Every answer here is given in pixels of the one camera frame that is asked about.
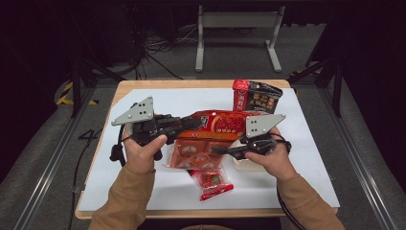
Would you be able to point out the aluminium floor rail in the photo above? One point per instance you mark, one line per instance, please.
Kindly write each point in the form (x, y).
(367, 179)
(54, 159)

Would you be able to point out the yellow black hazard tape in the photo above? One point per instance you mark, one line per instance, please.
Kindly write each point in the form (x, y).
(65, 100)

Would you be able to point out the person's left hand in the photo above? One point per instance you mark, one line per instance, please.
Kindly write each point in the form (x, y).
(140, 156)

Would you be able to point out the large orange seasoning packet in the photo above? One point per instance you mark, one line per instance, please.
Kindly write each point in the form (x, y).
(230, 125)

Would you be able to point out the small red seasoning packet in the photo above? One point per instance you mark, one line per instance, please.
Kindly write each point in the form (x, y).
(212, 183)

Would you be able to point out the red and black seasoning packet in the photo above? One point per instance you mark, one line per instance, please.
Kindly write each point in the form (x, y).
(258, 97)

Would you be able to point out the person's right hand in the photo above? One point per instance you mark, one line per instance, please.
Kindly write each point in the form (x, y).
(277, 159)

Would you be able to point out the white table mat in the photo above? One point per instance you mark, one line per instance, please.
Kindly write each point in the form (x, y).
(178, 102)

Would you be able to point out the white metal stand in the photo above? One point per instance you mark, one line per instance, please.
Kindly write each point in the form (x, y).
(237, 19)

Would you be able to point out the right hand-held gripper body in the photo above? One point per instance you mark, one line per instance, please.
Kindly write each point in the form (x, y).
(263, 124)

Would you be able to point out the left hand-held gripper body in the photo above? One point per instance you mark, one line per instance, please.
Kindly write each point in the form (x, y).
(140, 111)

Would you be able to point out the black metal stand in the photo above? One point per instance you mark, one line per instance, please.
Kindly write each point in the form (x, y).
(76, 86)
(336, 76)

